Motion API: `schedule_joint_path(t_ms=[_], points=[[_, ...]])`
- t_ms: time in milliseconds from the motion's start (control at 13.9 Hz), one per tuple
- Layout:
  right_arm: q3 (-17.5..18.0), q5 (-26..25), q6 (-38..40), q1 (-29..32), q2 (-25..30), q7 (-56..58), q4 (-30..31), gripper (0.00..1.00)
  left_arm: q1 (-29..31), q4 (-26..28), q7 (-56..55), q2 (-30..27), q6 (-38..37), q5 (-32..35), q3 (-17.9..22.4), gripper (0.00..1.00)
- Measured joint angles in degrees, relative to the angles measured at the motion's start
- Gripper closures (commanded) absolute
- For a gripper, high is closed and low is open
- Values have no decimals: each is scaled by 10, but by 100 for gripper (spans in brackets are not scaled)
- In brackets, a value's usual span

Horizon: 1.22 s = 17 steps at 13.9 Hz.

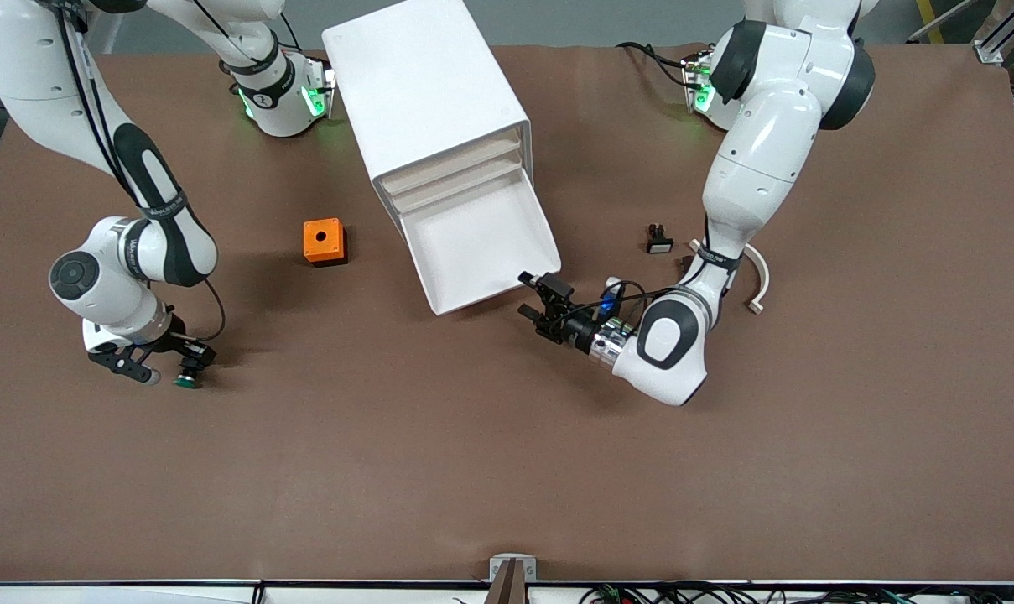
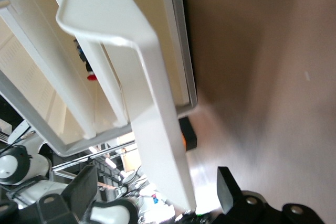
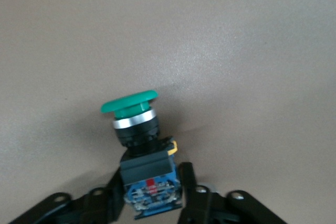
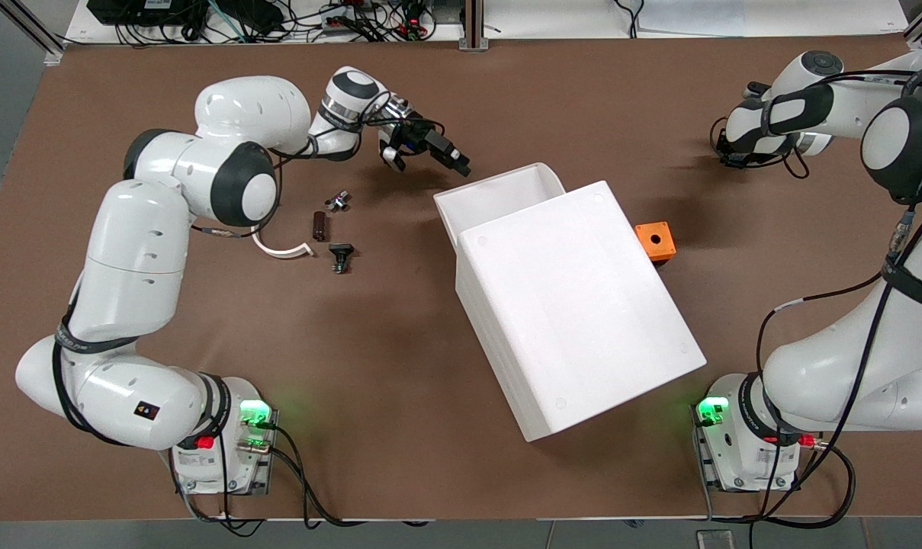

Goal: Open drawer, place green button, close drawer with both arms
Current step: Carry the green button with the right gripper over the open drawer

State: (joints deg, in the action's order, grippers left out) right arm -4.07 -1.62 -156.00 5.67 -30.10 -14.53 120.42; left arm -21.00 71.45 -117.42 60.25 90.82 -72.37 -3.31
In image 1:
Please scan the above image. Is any orange box with hole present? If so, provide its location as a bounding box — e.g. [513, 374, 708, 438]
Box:
[303, 218, 349, 268]

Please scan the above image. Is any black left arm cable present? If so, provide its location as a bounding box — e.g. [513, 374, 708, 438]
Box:
[557, 214, 739, 325]

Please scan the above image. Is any white curved plastic bracket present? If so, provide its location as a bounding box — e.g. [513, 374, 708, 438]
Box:
[689, 237, 772, 316]

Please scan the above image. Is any black base cable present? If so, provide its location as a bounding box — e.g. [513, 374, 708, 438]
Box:
[616, 40, 702, 90]

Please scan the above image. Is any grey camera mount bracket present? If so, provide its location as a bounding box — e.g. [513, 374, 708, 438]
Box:
[485, 554, 538, 604]

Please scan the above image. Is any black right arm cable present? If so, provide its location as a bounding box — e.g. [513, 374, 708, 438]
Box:
[54, 0, 226, 343]

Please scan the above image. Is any brown table cover sheet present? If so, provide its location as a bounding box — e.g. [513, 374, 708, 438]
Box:
[0, 42, 1014, 585]

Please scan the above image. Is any aluminium frame profile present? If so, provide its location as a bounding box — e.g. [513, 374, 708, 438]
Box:
[909, 0, 1014, 65]

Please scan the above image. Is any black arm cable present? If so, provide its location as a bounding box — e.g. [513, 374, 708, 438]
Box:
[557, 214, 739, 325]
[54, 0, 226, 343]

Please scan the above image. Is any black cable bundle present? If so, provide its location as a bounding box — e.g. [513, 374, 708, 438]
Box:
[578, 581, 1014, 604]

